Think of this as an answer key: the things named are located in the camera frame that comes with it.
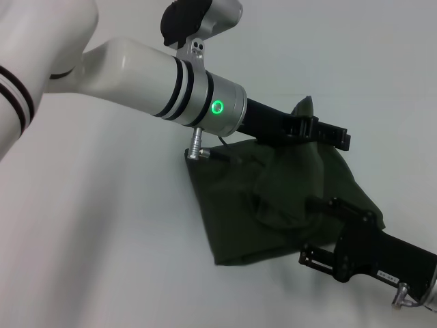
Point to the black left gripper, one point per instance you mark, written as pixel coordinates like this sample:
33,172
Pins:
269,119

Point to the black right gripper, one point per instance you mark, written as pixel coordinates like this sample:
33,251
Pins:
382,253

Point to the dark green t-shirt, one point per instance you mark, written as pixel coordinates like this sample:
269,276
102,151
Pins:
256,212

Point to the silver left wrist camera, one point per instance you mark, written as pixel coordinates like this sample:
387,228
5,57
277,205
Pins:
201,20

